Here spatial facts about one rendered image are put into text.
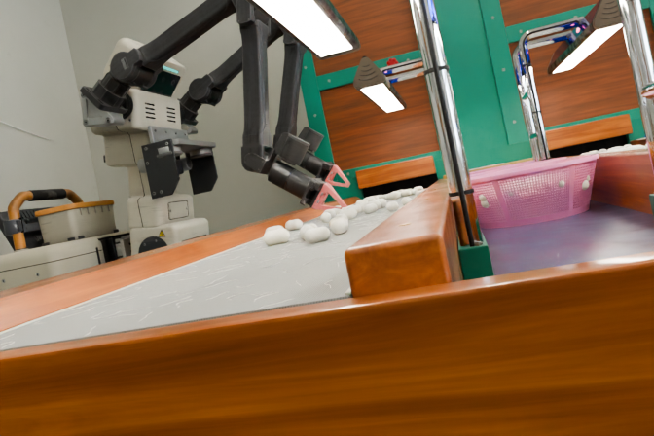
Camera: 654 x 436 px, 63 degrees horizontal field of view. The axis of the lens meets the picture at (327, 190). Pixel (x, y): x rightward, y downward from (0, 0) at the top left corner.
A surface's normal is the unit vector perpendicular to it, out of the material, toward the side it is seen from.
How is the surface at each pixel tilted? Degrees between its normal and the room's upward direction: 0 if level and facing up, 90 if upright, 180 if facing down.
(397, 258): 90
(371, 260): 90
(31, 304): 45
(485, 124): 90
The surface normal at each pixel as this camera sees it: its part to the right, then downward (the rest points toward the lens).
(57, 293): 0.53, -0.83
